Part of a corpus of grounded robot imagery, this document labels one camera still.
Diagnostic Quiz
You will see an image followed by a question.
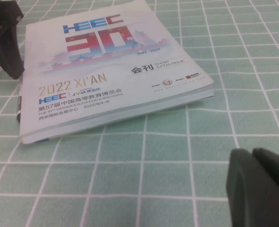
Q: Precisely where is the white marker with black cap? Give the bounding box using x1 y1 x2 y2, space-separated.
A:
15 75 24 124

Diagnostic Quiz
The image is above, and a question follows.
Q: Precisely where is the white HEEC catalogue book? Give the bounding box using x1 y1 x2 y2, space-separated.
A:
19 0 215 145

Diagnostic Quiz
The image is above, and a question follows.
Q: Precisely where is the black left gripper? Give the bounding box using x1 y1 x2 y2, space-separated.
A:
0 0 26 80

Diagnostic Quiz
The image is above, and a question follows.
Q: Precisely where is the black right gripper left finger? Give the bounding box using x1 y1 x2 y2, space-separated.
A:
225 148 279 227

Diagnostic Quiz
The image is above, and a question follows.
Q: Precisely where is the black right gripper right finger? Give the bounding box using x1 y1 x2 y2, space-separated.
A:
252 147 279 189

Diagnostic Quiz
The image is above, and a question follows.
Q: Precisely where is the green checked tablecloth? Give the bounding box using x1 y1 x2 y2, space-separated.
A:
0 0 279 227

